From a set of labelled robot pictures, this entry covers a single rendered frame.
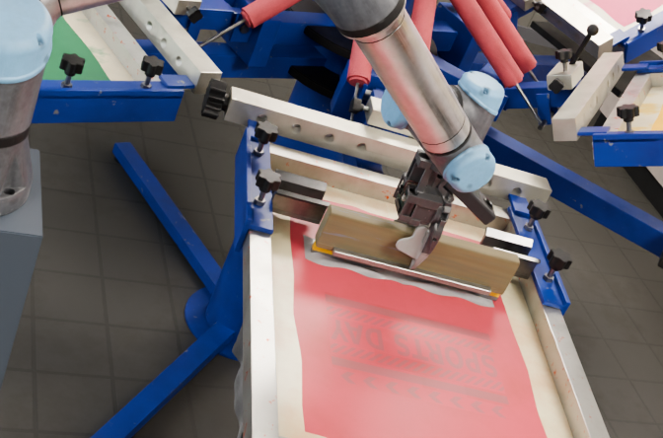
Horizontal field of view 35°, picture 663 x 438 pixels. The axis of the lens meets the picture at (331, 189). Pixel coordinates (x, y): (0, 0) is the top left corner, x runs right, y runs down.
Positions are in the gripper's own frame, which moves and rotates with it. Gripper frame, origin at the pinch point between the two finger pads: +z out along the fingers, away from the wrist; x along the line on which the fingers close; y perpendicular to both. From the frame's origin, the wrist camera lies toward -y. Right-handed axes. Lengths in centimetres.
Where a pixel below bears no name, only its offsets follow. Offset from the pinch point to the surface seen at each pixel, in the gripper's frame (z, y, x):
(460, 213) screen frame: 3.1, -14.3, -23.2
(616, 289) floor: 103, -150, -165
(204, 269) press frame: 94, 15, -108
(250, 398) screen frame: 1, 30, 42
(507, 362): 5.1, -16.2, 16.9
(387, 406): 4.6, 7.8, 33.9
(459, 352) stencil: 4.9, -7.2, 17.3
